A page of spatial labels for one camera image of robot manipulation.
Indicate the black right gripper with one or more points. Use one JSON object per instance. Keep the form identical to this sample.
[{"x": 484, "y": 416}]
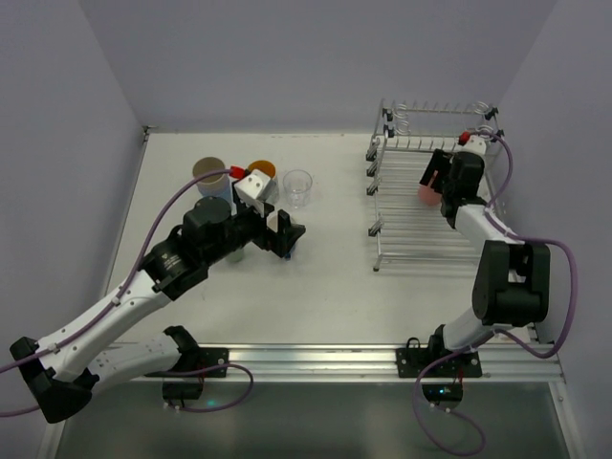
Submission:
[{"x": 438, "y": 169}]

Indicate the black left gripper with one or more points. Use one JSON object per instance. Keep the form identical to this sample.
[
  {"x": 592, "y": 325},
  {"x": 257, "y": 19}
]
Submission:
[{"x": 270, "y": 234}]

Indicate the light green plastic cup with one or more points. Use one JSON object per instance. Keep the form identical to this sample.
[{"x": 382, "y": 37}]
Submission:
[{"x": 236, "y": 256}]

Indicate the clear glass tumbler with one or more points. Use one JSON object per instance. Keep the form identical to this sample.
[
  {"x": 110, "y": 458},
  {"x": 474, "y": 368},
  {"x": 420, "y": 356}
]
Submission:
[{"x": 297, "y": 185}]

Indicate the beige plastic cup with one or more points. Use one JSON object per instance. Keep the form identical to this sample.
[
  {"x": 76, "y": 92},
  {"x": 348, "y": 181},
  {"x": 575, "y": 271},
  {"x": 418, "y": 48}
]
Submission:
[{"x": 211, "y": 173}]

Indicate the dark blue ceramic mug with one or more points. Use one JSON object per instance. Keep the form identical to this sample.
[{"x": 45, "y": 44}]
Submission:
[{"x": 283, "y": 232}]

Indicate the pink plastic cup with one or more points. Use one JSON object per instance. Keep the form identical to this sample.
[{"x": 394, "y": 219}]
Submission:
[{"x": 428, "y": 193}]

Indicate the light blue plastic cup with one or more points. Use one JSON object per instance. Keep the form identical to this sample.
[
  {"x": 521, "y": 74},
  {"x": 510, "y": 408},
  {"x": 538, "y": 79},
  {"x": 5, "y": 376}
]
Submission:
[{"x": 221, "y": 190}]

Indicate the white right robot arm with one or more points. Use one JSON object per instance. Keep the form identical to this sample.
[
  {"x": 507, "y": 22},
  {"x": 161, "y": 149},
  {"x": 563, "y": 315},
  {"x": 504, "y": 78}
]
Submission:
[{"x": 512, "y": 284}]

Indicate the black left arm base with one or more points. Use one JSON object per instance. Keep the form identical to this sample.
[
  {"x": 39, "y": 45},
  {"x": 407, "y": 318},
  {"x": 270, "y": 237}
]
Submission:
[{"x": 192, "y": 355}]

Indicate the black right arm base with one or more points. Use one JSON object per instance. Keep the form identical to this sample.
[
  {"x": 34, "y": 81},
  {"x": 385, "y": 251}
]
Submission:
[{"x": 414, "y": 357}]

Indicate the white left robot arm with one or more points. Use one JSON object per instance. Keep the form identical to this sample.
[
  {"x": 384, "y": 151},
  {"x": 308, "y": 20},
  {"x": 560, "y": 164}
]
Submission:
[{"x": 66, "y": 368}]

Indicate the silver metal dish rack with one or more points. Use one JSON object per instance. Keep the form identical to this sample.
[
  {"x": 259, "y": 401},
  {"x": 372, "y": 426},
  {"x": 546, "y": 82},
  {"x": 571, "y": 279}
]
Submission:
[{"x": 407, "y": 226}]

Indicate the left black controller box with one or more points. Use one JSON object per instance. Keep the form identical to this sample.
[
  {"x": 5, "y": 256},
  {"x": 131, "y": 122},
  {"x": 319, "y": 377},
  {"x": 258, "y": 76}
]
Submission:
[{"x": 181, "y": 393}]

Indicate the black controller box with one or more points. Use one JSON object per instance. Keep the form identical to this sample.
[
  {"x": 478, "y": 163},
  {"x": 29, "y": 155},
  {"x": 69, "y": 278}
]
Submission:
[
  {"x": 443, "y": 392},
  {"x": 181, "y": 393}
]

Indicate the right black controller box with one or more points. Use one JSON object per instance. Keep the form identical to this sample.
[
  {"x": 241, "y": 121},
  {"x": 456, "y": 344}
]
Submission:
[{"x": 443, "y": 392}]

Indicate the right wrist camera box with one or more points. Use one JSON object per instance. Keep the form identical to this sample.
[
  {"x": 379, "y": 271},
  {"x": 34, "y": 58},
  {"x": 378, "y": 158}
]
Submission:
[{"x": 476, "y": 145}]

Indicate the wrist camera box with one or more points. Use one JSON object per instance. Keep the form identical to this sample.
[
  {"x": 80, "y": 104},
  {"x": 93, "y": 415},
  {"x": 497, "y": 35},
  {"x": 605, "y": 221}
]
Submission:
[
  {"x": 476, "y": 145},
  {"x": 251, "y": 190}
]

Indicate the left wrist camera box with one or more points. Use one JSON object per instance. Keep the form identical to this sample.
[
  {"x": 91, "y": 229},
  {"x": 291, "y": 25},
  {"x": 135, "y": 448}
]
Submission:
[{"x": 251, "y": 190}]

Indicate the aluminium mounting rail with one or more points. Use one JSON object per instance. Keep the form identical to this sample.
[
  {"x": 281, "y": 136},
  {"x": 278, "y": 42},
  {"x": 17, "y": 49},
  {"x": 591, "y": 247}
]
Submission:
[{"x": 381, "y": 363}]

